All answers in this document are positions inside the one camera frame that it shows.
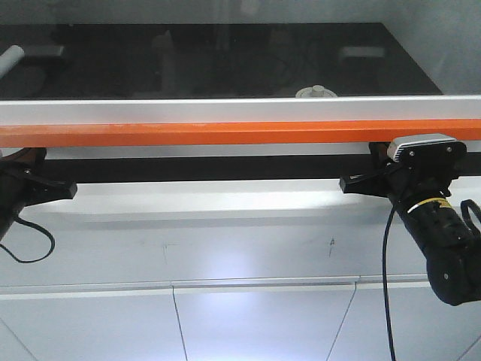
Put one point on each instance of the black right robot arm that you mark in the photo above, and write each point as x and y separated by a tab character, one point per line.
450	243

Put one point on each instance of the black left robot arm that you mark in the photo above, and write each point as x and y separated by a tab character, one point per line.
8	213

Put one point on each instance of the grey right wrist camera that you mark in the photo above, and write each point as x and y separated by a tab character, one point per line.
426	149

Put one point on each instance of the fume hood sash orange handle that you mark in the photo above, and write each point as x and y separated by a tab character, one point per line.
180	122

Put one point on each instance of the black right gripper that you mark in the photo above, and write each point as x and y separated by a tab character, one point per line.
399	182

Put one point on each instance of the grey pipe in hood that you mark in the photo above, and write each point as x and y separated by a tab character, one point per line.
10	58

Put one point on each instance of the glass jar with white lid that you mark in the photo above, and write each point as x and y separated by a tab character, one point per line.
316	91

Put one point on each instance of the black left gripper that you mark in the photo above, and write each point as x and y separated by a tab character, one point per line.
22	184

